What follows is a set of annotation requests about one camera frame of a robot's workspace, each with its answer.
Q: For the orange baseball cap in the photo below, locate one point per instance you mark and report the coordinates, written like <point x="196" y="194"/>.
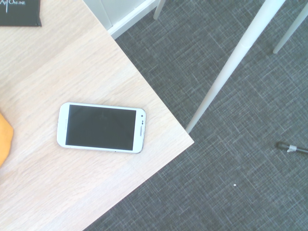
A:
<point x="3" y="139"/>

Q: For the white smartphone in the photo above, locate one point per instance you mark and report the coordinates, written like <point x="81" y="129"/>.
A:
<point x="101" y="127"/>

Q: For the white coat rack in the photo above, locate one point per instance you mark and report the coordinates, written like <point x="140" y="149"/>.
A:
<point x="231" y="65"/>

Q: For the black camera tripod stand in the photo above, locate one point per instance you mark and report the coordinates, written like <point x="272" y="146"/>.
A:
<point x="297" y="149"/>

